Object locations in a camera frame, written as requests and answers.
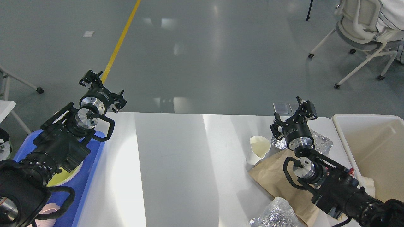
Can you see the blue plastic tray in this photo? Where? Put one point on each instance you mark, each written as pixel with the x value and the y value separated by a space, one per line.
pixel 80 182

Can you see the white plastic bin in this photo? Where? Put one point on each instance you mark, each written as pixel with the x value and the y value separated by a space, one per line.
pixel 374 145

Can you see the seated person white shirt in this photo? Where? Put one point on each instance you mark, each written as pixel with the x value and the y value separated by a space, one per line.
pixel 390 21

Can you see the white side table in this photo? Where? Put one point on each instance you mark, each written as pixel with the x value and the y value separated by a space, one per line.
pixel 6 108

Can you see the black tripod leg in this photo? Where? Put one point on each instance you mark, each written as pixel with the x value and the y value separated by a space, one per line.
pixel 309 10

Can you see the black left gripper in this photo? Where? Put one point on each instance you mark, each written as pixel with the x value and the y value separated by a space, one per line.
pixel 98 98

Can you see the chair leg with caster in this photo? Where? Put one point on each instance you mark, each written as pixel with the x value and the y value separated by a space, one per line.
pixel 5 79

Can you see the crumpled foil front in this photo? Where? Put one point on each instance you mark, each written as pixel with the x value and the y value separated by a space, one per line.
pixel 278 213

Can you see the white paper cup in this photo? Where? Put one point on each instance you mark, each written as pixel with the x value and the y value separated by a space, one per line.
pixel 259 148

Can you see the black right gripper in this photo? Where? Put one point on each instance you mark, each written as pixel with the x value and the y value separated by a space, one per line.
pixel 295 129

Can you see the pink mug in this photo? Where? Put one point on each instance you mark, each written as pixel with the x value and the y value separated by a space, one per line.
pixel 48 209

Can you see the pale green plate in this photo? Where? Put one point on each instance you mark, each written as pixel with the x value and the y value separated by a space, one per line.
pixel 74 175

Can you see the white office chair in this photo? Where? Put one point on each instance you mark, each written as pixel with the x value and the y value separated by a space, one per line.
pixel 357 27

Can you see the brown paper bag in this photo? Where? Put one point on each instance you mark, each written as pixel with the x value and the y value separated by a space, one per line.
pixel 270 175

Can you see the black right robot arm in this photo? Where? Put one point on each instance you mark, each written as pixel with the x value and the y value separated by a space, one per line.
pixel 334 189

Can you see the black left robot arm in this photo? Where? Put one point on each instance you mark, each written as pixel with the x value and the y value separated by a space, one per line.
pixel 26 196

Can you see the crumpled foil near gripper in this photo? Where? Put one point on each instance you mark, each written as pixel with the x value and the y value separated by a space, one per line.
pixel 322 144

